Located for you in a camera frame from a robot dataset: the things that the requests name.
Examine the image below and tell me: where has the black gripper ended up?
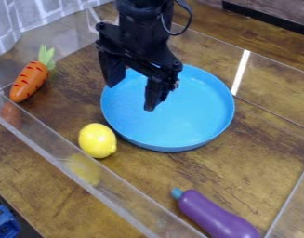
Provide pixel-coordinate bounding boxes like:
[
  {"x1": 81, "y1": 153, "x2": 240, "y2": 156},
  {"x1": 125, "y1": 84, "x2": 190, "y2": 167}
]
[{"x1": 95, "y1": 0, "x2": 182, "y2": 112}]

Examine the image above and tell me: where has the yellow toy lemon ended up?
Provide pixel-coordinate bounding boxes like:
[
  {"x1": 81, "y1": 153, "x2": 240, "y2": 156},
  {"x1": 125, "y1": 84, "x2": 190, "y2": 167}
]
[{"x1": 78, "y1": 123, "x2": 116, "y2": 159}]

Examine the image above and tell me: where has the blue round tray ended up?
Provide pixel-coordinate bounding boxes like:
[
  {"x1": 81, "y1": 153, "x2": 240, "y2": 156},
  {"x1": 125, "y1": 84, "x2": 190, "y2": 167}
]
[{"x1": 99, "y1": 65, "x2": 234, "y2": 152}]

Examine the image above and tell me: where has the orange toy carrot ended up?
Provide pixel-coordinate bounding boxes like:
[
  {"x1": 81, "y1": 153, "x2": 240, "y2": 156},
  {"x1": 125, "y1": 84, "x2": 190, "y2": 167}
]
[{"x1": 9, "y1": 45, "x2": 55, "y2": 103}]

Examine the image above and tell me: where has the purple toy eggplant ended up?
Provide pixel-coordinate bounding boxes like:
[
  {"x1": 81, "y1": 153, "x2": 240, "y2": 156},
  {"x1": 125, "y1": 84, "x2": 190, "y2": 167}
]
[{"x1": 170, "y1": 188, "x2": 260, "y2": 238}]

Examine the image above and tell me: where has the blue object at corner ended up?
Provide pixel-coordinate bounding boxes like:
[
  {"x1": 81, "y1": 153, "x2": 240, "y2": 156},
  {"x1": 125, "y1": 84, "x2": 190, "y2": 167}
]
[{"x1": 0, "y1": 205, "x2": 21, "y2": 238}]

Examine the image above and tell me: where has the clear acrylic enclosure wall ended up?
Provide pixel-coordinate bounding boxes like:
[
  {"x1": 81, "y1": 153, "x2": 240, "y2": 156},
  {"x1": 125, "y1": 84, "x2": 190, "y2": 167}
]
[{"x1": 0, "y1": 0, "x2": 304, "y2": 238}]

